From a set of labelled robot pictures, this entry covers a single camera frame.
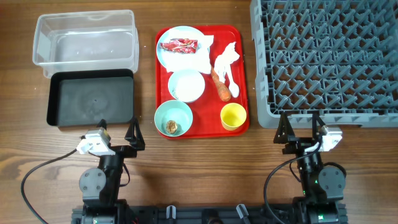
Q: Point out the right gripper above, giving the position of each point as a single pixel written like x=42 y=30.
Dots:
x=297 y=143

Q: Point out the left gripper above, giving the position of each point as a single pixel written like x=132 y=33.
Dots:
x=135 y=141

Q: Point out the brown food scrap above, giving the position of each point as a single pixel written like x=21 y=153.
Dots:
x=171 y=127

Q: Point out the mint green bowl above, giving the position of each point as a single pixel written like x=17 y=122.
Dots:
x=177 y=111

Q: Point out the yellow plastic cup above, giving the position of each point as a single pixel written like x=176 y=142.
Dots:
x=233 y=115

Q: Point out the light blue bowl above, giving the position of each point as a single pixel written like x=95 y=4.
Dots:
x=186 y=85

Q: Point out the orange carrot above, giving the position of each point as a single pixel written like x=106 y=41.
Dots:
x=223 y=92

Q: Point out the white tissue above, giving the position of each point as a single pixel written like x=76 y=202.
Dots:
x=223 y=62

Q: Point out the red snack wrapper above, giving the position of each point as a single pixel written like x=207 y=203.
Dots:
x=184 y=46

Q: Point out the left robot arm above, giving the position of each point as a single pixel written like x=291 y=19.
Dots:
x=100 y=186

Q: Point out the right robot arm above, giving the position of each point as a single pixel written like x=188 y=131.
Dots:
x=322 y=183

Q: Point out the grey dishwasher rack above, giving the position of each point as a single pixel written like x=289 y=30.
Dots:
x=336 y=59

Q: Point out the black plastic tray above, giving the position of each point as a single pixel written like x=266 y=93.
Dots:
x=86 y=97

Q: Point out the white plastic spoon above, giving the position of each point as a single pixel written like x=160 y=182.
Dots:
x=233 y=87

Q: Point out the light blue plate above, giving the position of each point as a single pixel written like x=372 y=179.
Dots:
x=163 y=56

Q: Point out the clear plastic bin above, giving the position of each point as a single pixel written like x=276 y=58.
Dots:
x=90 y=40

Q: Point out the white paper napkin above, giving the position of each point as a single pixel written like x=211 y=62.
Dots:
x=192 y=60

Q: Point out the red serving tray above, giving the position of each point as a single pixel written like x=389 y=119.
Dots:
x=206 y=111

